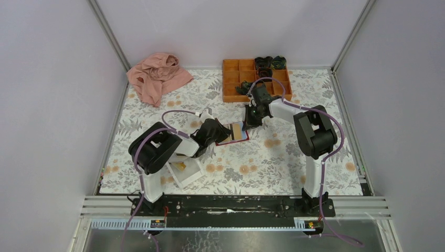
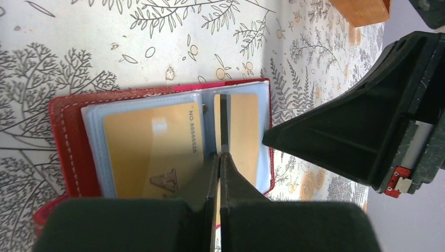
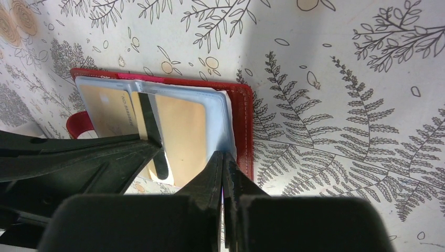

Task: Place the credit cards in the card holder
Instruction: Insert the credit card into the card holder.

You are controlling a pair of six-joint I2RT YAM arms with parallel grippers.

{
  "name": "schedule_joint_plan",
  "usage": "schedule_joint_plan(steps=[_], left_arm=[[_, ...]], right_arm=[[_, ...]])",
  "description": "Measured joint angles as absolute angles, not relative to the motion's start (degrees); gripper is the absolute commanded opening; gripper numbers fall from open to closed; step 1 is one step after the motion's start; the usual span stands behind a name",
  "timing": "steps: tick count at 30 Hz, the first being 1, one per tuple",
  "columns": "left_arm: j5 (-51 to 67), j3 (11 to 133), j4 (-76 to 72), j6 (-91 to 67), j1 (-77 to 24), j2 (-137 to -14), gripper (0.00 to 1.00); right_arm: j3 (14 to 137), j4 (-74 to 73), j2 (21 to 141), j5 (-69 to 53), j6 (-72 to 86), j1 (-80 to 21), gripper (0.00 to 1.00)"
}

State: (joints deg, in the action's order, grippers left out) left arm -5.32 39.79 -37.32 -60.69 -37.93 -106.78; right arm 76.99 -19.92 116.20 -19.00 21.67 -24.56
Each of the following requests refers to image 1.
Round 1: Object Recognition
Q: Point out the gold card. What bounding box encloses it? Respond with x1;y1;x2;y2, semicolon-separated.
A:
172;162;186;172
231;123;243;141

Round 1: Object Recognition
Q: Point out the red card holder wallet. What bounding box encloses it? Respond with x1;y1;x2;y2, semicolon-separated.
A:
216;121;250;146

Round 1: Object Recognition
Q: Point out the white plastic card box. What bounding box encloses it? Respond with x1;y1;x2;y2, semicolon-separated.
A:
166;159;204;189

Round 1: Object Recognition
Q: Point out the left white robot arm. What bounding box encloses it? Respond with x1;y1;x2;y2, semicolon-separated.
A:
129;118;232;216

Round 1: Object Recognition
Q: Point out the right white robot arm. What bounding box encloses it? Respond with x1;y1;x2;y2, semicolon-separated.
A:
242;83;337;216

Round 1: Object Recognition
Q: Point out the loose gold card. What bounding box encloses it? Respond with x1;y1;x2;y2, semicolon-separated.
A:
172;162;186;172

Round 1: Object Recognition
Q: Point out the camouflage rolled belt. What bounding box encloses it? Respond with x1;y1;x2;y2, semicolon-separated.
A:
235;81;252;96

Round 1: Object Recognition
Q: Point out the dark rolled belt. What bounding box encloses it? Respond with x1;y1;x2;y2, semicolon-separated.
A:
257;67;273;78

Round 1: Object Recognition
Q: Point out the floral table mat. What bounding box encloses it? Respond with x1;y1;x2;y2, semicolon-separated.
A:
98;68;364;196

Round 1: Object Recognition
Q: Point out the black rolled belt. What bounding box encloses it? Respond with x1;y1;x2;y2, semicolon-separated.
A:
254;56;273;70

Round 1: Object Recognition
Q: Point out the green rolled belt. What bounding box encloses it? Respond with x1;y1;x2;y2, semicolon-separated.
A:
271;56;287;70

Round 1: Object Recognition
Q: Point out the pink crumpled cloth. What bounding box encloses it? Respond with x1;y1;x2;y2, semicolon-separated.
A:
126;52;194;107

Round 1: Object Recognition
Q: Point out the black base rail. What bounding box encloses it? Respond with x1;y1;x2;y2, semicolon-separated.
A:
130;195;336;228

